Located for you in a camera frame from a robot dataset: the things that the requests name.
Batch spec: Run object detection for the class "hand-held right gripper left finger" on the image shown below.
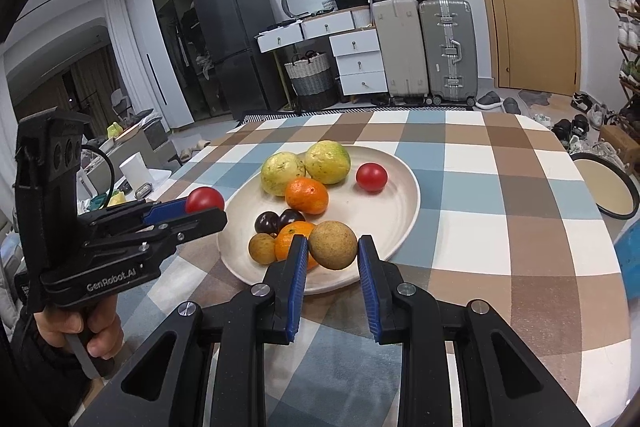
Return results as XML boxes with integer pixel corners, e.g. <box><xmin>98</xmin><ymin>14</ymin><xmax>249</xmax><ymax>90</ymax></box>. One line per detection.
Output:
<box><xmin>72</xmin><ymin>234</ymin><xmax>310</xmax><ymax>427</ymax></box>

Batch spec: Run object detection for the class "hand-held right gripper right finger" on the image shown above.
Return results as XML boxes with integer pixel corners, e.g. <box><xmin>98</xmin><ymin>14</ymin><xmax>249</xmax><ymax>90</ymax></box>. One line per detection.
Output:
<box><xmin>356</xmin><ymin>234</ymin><xmax>593</xmax><ymax>427</ymax></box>

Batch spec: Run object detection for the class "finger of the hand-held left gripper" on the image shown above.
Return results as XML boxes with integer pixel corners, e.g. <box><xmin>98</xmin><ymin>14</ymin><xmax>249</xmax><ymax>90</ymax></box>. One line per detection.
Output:
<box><xmin>82</xmin><ymin>198</ymin><xmax>191</xmax><ymax>228</ymax></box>
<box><xmin>75</xmin><ymin>208</ymin><xmax>229</xmax><ymax>258</ymax></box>

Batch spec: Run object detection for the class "red tomato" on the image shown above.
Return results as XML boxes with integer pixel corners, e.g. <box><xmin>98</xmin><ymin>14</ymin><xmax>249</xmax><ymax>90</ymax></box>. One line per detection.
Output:
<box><xmin>355</xmin><ymin>162</ymin><xmax>388</xmax><ymax>192</ymax></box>
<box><xmin>185</xmin><ymin>187</ymin><xmax>226</xmax><ymax>214</ymax></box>

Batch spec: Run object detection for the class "orange mandarin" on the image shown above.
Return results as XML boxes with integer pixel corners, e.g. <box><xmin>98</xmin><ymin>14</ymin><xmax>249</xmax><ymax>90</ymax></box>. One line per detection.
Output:
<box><xmin>274</xmin><ymin>221</ymin><xmax>321</xmax><ymax>270</ymax></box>
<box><xmin>285</xmin><ymin>177</ymin><xmax>329</xmax><ymax>215</ymax></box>

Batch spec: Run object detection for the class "brown round fruit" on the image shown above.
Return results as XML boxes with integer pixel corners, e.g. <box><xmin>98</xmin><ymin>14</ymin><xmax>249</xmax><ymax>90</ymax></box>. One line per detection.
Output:
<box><xmin>308</xmin><ymin>220</ymin><xmax>359</xmax><ymax>270</ymax></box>
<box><xmin>248</xmin><ymin>233</ymin><xmax>277</xmax><ymax>266</ymax></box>

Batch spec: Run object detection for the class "dark purple plum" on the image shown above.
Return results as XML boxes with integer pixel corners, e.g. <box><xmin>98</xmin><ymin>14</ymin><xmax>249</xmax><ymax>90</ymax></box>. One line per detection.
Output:
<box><xmin>254</xmin><ymin>211</ymin><xmax>281</xmax><ymax>238</ymax></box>
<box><xmin>277</xmin><ymin>208</ymin><xmax>307</xmax><ymax>230</ymax></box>

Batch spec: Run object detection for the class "cream round plate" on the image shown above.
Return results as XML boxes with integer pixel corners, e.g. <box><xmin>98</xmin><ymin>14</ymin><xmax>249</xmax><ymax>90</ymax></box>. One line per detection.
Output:
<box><xmin>216</xmin><ymin>144</ymin><xmax>420</xmax><ymax>295</ymax></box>

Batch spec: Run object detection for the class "person's left forearm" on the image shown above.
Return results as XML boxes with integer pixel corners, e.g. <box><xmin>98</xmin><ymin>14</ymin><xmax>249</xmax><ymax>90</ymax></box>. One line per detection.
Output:
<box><xmin>0</xmin><ymin>307</ymin><xmax>108</xmax><ymax>427</ymax></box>

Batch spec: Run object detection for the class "person's left hand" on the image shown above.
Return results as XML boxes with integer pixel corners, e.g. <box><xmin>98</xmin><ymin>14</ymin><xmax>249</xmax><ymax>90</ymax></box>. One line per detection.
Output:
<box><xmin>34</xmin><ymin>292</ymin><xmax>125</xmax><ymax>359</ymax></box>

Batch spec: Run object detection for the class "white cylinder container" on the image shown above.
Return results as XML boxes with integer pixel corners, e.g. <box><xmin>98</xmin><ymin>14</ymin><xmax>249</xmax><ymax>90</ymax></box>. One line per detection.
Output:
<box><xmin>119</xmin><ymin>152</ymin><xmax>154</xmax><ymax>195</ymax></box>

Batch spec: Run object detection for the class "grey low table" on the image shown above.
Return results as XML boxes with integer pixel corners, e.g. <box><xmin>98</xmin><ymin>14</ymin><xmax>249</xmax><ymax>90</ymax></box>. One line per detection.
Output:
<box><xmin>82</xmin><ymin>109</ymin><xmax>176</xmax><ymax>188</ymax></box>

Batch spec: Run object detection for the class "yellow guava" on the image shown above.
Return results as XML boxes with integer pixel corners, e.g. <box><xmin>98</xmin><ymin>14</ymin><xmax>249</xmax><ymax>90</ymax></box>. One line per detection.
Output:
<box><xmin>260</xmin><ymin>153</ymin><xmax>307</xmax><ymax>196</ymax></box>

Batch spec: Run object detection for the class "brown curtain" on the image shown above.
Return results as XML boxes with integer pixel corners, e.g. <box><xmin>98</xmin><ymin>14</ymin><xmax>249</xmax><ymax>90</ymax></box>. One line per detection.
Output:
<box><xmin>12</xmin><ymin>47</ymin><xmax>123</xmax><ymax>142</ymax></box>

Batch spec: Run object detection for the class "grey chair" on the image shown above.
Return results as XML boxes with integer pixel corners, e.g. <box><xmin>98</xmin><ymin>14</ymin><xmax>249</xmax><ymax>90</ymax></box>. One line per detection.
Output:
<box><xmin>110</xmin><ymin>89</ymin><xmax>133</xmax><ymax>115</ymax></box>

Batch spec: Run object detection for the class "yellow-green guava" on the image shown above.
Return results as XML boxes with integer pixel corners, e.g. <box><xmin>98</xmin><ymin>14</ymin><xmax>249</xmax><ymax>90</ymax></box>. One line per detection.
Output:
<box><xmin>304</xmin><ymin>140</ymin><xmax>352</xmax><ymax>185</ymax></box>

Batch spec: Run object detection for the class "checkered tablecloth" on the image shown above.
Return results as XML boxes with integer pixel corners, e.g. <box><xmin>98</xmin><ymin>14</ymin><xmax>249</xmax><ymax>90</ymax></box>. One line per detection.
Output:
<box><xmin>70</xmin><ymin>109</ymin><xmax>631</xmax><ymax>427</ymax></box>

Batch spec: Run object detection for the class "white wardrobe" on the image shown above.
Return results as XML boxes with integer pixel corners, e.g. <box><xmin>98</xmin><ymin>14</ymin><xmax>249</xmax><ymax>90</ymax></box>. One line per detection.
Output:
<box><xmin>126</xmin><ymin>0</ymin><xmax>196</xmax><ymax>128</ymax></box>

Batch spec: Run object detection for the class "woven basket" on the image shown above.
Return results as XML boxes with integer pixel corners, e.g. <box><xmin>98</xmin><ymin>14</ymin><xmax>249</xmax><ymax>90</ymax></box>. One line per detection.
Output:
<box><xmin>284</xmin><ymin>51</ymin><xmax>338</xmax><ymax>112</ymax></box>

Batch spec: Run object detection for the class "black refrigerator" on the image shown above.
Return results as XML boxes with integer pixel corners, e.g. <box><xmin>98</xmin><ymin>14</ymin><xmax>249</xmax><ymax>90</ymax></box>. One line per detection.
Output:
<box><xmin>192</xmin><ymin>0</ymin><xmax>287</xmax><ymax>120</ymax></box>

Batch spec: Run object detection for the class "dark glass cabinet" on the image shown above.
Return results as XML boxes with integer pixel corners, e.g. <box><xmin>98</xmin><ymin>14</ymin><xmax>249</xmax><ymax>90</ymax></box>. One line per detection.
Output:
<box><xmin>147</xmin><ymin>0</ymin><xmax>226</xmax><ymax>122</ymax></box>

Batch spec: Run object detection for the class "white drawer desk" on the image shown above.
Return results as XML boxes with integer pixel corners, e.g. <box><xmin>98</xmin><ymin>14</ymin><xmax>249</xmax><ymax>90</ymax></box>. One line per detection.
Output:
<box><xmin>255</xmin><ymin>11</ymin><xmax>390</xmax><ymax>98</ymax></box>

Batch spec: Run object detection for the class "beige suitcase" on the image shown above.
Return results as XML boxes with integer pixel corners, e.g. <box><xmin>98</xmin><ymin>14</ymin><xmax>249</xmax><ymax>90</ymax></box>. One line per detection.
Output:
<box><xmin>371</xmin><ymin>0</ymin><xmax>431</xmax><ymax>105</ymax></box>

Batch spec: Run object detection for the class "grey door mat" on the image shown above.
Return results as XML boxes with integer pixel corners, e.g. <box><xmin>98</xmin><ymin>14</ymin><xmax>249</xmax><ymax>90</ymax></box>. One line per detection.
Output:
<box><xmin>517</xmin><ymin>89</ymin><xmax>553</xmax><ymax>108</ymax></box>

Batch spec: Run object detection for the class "round beige black-rimmed tray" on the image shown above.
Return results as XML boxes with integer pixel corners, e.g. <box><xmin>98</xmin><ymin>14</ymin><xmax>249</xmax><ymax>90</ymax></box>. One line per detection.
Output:
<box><xmin>570</xmin><ymin>152</ymin><xmax>640</xmax><ymax>222</ymax></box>

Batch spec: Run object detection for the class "blue plastic object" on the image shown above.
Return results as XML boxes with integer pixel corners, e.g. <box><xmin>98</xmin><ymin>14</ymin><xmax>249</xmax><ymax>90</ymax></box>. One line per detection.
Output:
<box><xmin>612</xmin><ymin>227</ymin><xmax>640</xmax><ymax>308</ymax></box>

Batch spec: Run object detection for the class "grey suitcase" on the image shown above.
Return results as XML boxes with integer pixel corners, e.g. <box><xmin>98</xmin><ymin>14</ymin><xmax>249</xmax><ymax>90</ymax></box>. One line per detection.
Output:
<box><xmin>418</xmin><ymin>0</ymin><xmax>479</xmax><ymax>106</ymax></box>

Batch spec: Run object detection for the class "pile of shoes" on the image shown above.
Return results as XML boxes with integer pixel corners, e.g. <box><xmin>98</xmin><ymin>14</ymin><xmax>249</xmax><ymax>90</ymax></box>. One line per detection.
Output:
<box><xmin>550</xmin><ymin>92</ymin><xmax>640</xmax><ymax>168</ymax></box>

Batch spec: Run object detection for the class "wooden door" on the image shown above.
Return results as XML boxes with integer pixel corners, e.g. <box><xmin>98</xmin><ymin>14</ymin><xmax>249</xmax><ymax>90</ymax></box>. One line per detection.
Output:
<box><xmin>457</xmin><ymin>0</ymin><xmax>586</xmax><ymax>98</ymax></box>

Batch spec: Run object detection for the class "wooden shoe rack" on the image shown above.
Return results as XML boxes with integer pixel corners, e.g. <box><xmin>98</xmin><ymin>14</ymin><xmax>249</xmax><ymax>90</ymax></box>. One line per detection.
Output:
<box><xmin>607</xmin><ymin>0</ymin><xmax>640</xmax><ymax>118</ymax></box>

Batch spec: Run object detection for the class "black cable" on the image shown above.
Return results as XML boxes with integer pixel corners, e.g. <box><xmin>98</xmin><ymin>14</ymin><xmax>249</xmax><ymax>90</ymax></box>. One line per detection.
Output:
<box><xmin>80</xmin><ymin>144</ymin><xmax>116</xmax><ymax>208</ymax></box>

